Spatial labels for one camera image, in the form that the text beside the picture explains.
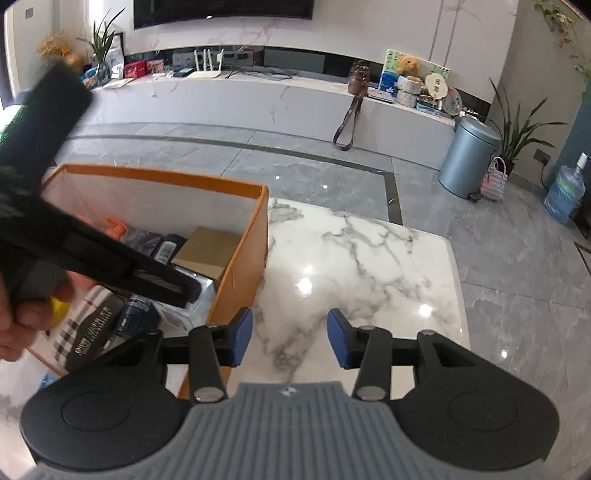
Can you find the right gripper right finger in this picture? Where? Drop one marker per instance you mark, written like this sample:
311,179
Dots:
367,350

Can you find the black television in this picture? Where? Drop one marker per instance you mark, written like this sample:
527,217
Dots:
157,12

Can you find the pink pump bottle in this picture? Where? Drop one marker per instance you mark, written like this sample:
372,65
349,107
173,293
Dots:
116,229

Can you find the blue red card box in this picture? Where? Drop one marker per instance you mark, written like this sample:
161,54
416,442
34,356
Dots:
48,379

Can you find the dried yellow flowers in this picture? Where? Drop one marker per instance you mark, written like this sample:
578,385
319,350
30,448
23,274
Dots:
56,47

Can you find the orange storage box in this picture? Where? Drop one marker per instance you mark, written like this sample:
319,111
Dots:
223,221

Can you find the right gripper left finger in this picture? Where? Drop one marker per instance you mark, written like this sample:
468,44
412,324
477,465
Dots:
211,348

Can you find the plant in glass vase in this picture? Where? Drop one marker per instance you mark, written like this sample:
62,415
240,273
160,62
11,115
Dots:
101,43

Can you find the brown cardboard box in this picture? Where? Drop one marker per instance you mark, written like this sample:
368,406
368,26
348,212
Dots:
207,252

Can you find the green potted plant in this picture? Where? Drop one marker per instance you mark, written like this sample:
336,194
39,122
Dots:
516,131

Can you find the illustrated book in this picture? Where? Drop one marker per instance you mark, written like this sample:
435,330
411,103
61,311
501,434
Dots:
141,241

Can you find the brown leather bag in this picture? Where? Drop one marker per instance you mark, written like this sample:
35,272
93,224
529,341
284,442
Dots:
358,87

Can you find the yellow tape measure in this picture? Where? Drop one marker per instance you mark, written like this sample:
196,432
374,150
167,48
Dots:
59,311

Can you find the striped woven basket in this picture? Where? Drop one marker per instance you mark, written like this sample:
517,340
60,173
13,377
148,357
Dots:
494,182

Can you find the blue water jug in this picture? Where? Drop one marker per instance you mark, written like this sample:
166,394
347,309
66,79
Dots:
567,191

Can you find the plaid wallet box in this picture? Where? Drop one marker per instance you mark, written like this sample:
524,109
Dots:
82,335

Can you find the person's left hand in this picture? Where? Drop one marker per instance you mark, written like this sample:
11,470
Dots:
20,324

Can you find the grey metal trash bin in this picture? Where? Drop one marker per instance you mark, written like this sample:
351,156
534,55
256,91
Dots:
468,157

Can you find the white wifi router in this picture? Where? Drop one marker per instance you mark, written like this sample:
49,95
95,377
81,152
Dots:
207,65

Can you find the teddy bear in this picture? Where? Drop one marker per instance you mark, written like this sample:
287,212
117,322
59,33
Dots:
408,65

